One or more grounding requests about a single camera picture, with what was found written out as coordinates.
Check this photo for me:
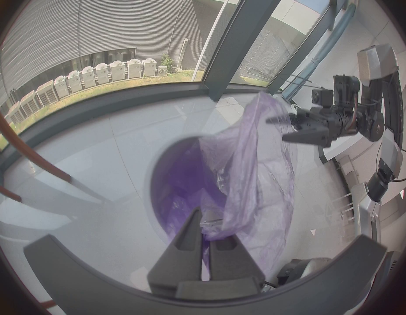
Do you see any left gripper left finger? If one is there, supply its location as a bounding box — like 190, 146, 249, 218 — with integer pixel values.
147, 207, 203, 289

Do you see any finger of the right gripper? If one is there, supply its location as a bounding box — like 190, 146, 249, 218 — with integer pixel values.
282, 127, 324, 146
266, 108, 310, 127

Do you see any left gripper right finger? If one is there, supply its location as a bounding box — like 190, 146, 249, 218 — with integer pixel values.
209, 234, 266, 285

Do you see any purple plastic bag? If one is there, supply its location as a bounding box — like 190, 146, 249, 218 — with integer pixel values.
157, 91, 297, 281

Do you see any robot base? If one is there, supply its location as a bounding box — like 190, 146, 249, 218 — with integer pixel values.
277, 136, 406, 308

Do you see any white trash bin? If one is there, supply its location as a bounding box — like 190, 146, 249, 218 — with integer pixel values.
145, 136, 230, 246

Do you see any window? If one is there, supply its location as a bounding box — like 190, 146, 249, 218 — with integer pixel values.
0, 0, 354, 163

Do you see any blue-green curtain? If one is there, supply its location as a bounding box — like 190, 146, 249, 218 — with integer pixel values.
282, 2, 354, 101

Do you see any white cushioned wooden chair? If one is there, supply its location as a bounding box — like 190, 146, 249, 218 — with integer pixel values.
0, 97, 72, 203

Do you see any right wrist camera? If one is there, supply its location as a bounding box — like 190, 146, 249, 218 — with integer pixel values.
311, 89, 335, 109

